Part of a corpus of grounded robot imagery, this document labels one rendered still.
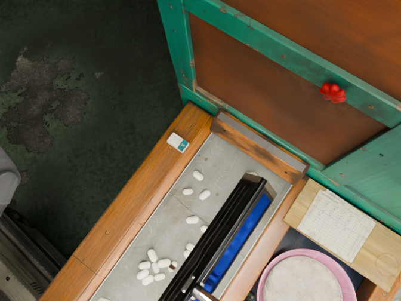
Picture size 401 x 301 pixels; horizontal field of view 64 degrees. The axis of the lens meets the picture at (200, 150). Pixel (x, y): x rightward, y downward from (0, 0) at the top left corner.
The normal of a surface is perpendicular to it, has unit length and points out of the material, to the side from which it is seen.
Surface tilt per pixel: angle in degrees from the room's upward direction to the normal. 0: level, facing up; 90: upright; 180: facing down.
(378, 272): 0
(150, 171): 0
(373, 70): 90
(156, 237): 0
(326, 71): 90
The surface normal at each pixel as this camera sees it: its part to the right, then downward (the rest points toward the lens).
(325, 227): -0.04, -0.25
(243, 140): -0.55, 0.64
